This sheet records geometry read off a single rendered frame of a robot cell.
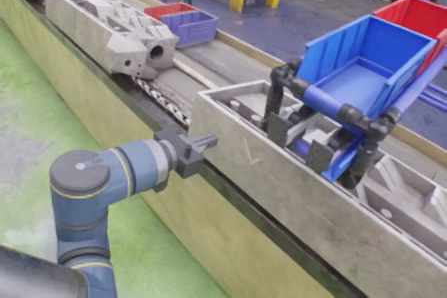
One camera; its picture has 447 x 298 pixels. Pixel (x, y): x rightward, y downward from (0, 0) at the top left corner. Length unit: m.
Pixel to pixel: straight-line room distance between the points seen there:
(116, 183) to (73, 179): 0.08
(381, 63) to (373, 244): 0.44
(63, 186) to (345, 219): 0.61
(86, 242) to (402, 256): 0.67
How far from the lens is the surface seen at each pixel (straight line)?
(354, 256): 0.81
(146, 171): 0.60
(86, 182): 0.54
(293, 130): 0.59
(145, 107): 1.28
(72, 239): 0.66
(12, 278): 0.50
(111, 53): 1.36
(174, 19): 1.99
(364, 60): 0.84
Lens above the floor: 1.51
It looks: 39 degrees down
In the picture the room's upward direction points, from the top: 9 degrees clockwise
